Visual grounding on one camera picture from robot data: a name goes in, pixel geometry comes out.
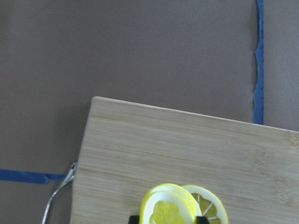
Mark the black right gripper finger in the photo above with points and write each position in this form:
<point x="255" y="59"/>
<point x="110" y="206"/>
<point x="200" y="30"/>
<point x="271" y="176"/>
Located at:
<point x="202" y="220"/>

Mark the yellow lemon slice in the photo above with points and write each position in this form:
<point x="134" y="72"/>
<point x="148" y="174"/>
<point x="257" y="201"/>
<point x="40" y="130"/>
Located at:
<point x="169" y="203"/>

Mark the bamboo cutting board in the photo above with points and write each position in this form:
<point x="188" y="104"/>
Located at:
<point x="128" y="148"/>

